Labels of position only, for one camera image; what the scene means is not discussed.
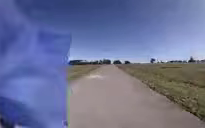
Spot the row of trees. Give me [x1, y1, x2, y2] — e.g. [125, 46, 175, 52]
[68, 58, 132, 66]
[149, 56, 205, 64]

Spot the dry grass field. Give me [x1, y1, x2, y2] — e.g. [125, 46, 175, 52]
[115, 62, 205, 127]
[67, 64, 103, 82]

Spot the grey concrete path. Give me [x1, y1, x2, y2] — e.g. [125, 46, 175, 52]
[67, 64, 204, 128]

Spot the blue cloth flag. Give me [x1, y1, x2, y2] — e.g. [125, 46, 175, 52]
[0, 0, 73, 128]

